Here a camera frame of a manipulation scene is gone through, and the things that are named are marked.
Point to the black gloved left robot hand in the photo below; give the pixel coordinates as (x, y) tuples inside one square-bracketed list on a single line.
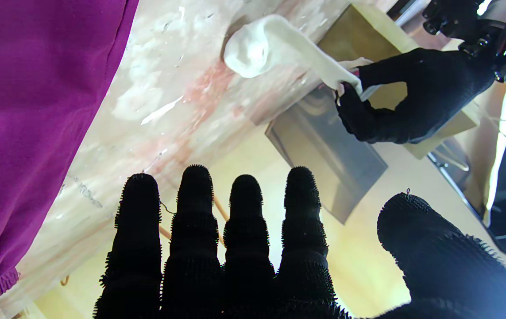
[(430, 93)]

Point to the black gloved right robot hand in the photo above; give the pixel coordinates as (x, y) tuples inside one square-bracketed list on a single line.
[(244, 274)]

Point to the kraft paper bag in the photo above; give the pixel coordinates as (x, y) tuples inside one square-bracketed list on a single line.
[(359, 31)]

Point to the cream ankle sock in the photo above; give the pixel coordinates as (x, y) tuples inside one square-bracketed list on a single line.
[(261, 44)]

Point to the magenta shorts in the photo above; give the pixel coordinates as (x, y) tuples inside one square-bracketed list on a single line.
[(27, 110)]

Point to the white tripod floor lamp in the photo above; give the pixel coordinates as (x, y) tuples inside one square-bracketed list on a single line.
[(219, 212)]

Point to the dark grey flat screen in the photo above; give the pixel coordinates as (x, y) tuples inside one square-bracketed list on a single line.
[(323, 164)]

